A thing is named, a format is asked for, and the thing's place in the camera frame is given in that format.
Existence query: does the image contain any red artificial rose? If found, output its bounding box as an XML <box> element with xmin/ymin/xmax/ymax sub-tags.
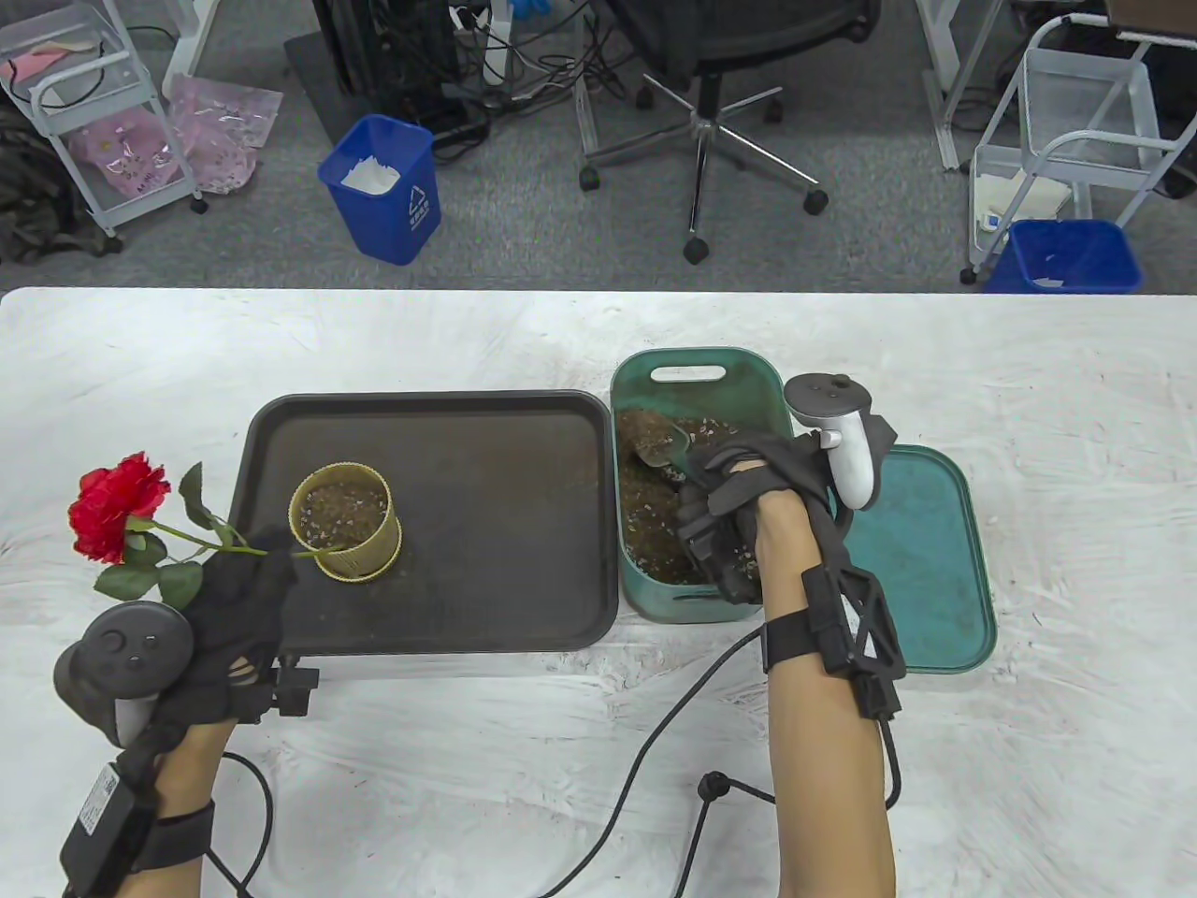
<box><xmin>67</xmin><ymin>452</ymin><xmax>333</xmax><ymax>609</ymax></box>

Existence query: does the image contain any white wire cart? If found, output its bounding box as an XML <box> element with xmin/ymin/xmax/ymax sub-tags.
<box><xmin>959</xmin><ymin>14</ymin><xmax>1197</xmax><ymax>286</ymax></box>
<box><xmin>0</xmin><ymin>0</ymin><xmax>209</xmax><ymax>238</ymax></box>

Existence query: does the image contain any black office chair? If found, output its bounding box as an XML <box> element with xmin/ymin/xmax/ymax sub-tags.
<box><xmin>575</xmin><ymin>0</ymin><xmax>882</xmax><ymax>266</ymax></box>

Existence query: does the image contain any brown cardboard box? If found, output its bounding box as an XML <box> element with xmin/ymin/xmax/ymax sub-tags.
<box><xmin>1108</xmin><ymin>0</ymin><xmax>1197</xmax><ymax>43</ymax></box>

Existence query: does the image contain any black lattice wrist mount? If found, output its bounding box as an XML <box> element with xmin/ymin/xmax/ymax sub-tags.
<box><xmin>760</xmin><ymin>566</ymin><xmax>906</xmax><ymax>719</ymax></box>

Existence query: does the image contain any gold flower pot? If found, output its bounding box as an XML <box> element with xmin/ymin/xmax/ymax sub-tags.
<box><xmin>288</xmin><ymin>461</ymin><xmax>403</xmax><ymax>584</ymax></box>

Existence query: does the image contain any black cable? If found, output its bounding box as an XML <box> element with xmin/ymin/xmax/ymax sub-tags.
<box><xmin>201</xmin><ymin>748</ymin><xmax>279</xmax><ymax>898</ymax></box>
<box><xmin>533</xmin><ymin>627</ymin><xmax>903</xmax><ymax>898</ymax></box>

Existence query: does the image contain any green plastic trowel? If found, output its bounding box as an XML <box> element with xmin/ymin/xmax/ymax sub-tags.
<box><xmin>636</xmin><ymin>416</ymin><xmax>699</xmax><ymax>480</ymax></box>

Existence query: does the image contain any person's left forearm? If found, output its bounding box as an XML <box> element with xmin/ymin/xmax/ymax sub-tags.
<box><xmin>94</xmin><ymin>720</ymin><xmax>235</xmax><ymax>898</ymax></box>

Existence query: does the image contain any person's right hand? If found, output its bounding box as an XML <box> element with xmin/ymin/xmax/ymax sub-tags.
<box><xmin>675</xmin><ymin>416</ymin><xmax>899</xmax><ymax>604</ymax></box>

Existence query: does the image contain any black box with white label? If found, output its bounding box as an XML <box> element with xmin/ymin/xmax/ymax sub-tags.
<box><xmin>61</xmin><ymin>762</ymin><xmax>216</xmax><ymax>898</ymax></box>

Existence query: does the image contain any person's left hand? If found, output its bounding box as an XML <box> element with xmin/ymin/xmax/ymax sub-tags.
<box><xmin>154</xmin><ymin>524</ymin><xmax>300</xmax><ymax>760</ymax></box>

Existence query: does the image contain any green plastic bin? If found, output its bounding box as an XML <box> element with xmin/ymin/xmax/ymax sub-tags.
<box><xmin>611</xmin><ymin>348</ymin><xmax>796</xmax><ymax>626</ymax></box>

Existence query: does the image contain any black backpack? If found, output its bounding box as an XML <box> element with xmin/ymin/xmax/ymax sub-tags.
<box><xmin>0</xmin><ymin>101</ymin><xmax>124</xmax><ymax>266</ymax></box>

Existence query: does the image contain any bundle of black cables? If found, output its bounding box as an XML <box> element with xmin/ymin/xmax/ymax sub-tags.
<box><xmin>411</xmin><ymin>0</ymin><xmax>656</xmax><ymax>141</ymax></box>

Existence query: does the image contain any dark brown tray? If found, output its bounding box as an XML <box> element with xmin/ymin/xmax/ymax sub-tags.
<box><xmin>208</xmin><ymin>390</ymin><xmax>620</xmax><ymax>656</ymax></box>

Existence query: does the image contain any grey handheld controller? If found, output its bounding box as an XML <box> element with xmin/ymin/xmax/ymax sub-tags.
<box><xmin>53</xmin><ymin>601</ymin><xmax>195</xmax><ymax>749</ymax></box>
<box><xmin>784</xmin><ymin>372</ymin><xmax>882</xmax><ymax>511</ymax></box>

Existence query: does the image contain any person's right forearm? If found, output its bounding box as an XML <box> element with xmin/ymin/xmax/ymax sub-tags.
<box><xmin>756</xmin><ymin>491</ymin><xmax>897</xmax><ymax>898</ymax></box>

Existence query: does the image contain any green bin lid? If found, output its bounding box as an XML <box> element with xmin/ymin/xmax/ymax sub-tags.
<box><xmin>832</xmin><ymin>444</ymin><xmax>998</xmax><ymax>674</ymax></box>

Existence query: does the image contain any black computer tower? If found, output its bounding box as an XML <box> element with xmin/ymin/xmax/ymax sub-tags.
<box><xmin>311</xmin><ymin>0</ymin><xmax>469</xmax><ymax>132</ymax></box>

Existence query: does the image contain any black floor mat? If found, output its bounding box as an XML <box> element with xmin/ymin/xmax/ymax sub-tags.
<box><xmin>283</xmin><ymin>33</ymin><xmax>375</xmax><ymax>146</ymax></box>

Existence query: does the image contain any pink paper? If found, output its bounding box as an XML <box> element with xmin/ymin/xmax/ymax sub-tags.
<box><xmin>0</xmin><ymin>47</ymin><xmax>71</xmax><ymax>85</ymax></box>

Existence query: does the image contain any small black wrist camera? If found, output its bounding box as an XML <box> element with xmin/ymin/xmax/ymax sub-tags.
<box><xmin>271</xmin><ymin>659</ymin><xmax>321</xmax><ymax>719</ymax></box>
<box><xmin>678</xmin><ymin>524</ymin><xmax>763</xmax><ymax>604</ymax></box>

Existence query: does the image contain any blue trash bin white symbol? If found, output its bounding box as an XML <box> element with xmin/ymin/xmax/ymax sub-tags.
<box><xmin>317</xmin><ymin>114</ymin><xmax>442</xmax><ymax>267</ymax></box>

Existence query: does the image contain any pink plastic bag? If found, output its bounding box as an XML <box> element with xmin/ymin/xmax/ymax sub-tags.
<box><xmin>168</xmin><ymin>75</ymin><xmax>284</xmax><ymax>196</ymax></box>
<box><xmin>73</xmin><ymin>105</ymin><xmax>179</xmax><ymax>197</ymax></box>

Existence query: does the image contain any brown potting mix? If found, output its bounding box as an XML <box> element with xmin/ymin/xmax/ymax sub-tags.
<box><xmin>301</xmin><ymin>407</ymin><xmax>758</xmax><ymax>586</ymax></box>

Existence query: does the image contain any white desk leg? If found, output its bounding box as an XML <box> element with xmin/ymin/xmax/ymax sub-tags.
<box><xmin>164</xmin><ymin>0</ymin><xmax>225</xmax><ymax>94</ymax></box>
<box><xmin>916</xmin><ymin>0</ymin><xmax>1006</xmax><ymax>172</ymax></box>

